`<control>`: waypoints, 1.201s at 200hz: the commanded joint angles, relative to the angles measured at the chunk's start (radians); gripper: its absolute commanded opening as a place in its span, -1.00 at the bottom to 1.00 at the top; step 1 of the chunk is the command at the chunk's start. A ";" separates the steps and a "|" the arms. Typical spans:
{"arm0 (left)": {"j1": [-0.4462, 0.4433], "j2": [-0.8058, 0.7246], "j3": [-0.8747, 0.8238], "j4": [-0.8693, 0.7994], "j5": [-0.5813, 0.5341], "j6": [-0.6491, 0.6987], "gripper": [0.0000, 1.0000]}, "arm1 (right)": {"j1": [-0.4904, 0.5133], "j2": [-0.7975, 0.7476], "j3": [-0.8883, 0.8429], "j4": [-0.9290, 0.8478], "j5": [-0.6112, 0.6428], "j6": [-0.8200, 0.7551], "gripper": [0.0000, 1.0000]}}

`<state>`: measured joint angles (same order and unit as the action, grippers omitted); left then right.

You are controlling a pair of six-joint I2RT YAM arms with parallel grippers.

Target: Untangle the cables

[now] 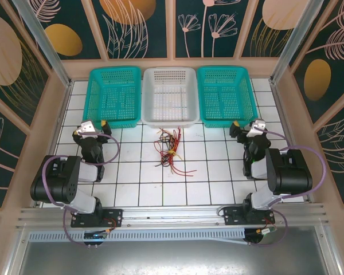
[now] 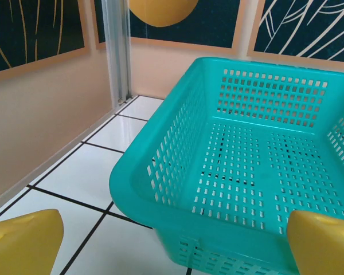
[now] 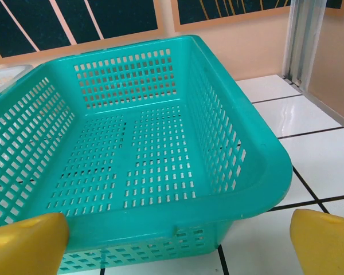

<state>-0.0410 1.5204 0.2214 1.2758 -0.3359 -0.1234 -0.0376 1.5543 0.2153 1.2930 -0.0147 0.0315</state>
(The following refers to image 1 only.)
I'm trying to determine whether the thin black cable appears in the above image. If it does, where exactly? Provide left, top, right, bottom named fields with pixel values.
left=154, top=151, right=175, bottom=167
left=157, top=134, right=173, bottom=152

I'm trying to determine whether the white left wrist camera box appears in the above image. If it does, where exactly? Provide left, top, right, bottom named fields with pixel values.
left=75, top=120, right=96, bottom=136

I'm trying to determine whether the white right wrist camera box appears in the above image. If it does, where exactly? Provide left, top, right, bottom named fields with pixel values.
left=245, top=119, right=267, bottom=138

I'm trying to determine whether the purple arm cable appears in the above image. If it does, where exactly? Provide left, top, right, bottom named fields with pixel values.
left=42, top=131, right=122, bottom=247
left=256, top=128, right=326, bottom=247

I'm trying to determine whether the grey sheet metal panel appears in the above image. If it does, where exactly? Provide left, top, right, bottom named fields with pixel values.
left=5, top=226, right=342, bottom=275

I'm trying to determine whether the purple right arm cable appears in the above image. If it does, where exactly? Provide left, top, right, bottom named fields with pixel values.
left=256, top=128, right=326, bottom=247

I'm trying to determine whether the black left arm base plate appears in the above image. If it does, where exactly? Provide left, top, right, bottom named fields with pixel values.
left=71, top=208, right=123, bottom=229

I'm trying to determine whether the aluminium corner post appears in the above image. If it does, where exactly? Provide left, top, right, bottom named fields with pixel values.
left=269, top=0, right=329, bottom=85
left=11, top=0, right=73, bottom=87

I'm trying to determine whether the teal plastic basket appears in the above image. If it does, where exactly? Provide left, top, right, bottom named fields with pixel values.
left=81, top=66, right=142, bottom=129
left=196, top=66, right=259, bottom=129

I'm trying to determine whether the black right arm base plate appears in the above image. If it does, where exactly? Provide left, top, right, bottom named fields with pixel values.
left=222, top=206, right=276, bottom=227

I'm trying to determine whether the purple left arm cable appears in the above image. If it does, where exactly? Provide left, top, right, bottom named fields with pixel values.
left=42, top=131, right=122, bottom=247

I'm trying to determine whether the aluminium frame rail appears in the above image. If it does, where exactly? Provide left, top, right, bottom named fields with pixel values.
left=15, top=203, right=330, bottom=230

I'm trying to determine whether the white plastic basket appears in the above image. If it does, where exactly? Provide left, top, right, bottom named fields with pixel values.
left=140, top=67, right=201, bottom=129

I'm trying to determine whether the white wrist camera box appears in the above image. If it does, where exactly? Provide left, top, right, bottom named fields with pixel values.
left=75, top=120, right=96, bottom=136
left=245, top=119, right=267, bottom=138

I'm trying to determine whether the thin yellow cable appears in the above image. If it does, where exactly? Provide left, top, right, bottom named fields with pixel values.
left=162, top=143, right=181, bottom=159
left=155, top=128, right=175, bottom=157

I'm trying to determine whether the grey slotted cable duct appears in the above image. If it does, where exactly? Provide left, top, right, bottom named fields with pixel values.
left=28, top=229, right=249, bottom=244

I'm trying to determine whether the aluminium side rail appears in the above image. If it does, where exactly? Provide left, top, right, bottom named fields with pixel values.
left=31, top=81, right=74, bottom=207
left=271, top=81, right=315, bottom=203

